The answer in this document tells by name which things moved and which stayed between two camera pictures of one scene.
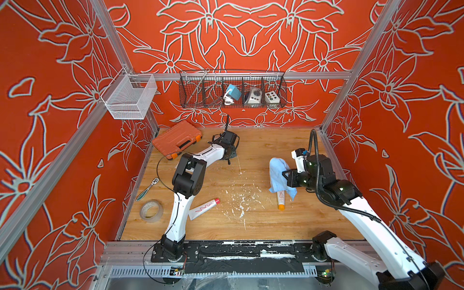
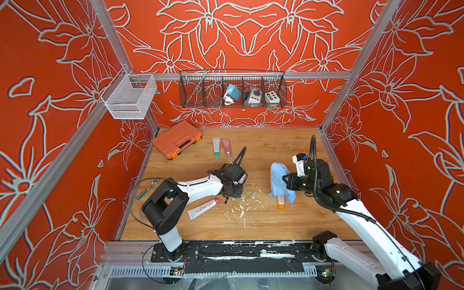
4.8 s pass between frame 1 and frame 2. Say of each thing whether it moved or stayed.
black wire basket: stayed
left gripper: moved
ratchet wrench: stayed
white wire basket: stayed
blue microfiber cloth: moved
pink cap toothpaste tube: stayed
